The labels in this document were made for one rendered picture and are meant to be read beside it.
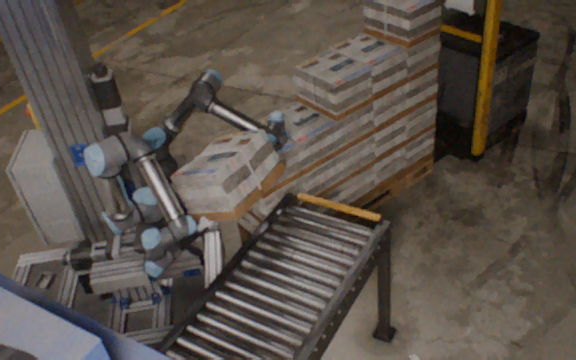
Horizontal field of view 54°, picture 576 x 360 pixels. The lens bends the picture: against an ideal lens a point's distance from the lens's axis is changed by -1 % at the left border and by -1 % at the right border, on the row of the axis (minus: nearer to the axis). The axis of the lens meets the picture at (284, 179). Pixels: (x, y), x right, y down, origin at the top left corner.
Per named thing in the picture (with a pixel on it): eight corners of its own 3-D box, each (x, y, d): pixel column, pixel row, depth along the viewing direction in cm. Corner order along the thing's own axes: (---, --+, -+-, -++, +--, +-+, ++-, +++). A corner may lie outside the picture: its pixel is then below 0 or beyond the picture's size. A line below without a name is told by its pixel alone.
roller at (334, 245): (275, 226, 271) (274, 218, 267) (366, 254, 249) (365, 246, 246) (270, 232, 267) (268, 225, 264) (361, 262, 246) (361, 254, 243)
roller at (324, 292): (245, 262, 254) (243, 254, 251) (340, 296, 232) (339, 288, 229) (239, 269, 250) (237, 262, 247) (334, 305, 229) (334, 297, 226)
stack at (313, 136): (240, 244, 372) (217, 139, 322) (367, 166, 423) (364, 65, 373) (275, 275, 347) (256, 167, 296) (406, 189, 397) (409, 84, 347)
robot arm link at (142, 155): (139, 126, 231) (194, 232, 234) (114, 137, 227) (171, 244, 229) (143, 119, 221) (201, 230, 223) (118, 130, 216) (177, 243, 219)
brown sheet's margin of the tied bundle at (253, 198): (213, 202, 260) (209, 194, 258) (259, 199, 241) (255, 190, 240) (190, 222, 249) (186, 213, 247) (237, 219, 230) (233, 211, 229)
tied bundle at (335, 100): (294, 100, 347) (290, 66, 333) (330, 83, 359) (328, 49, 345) (336, 123, 321) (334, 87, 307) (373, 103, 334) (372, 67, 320)
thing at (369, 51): (327, 49, 346) (327, 47, 346) (360, 33, 359) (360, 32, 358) (369, 67, 322) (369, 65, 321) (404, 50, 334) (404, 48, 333)
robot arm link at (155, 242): (162, 220, 223) (168, 240, 230) (136, 233, 218) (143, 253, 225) (171, 230, 218) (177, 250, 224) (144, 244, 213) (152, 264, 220)
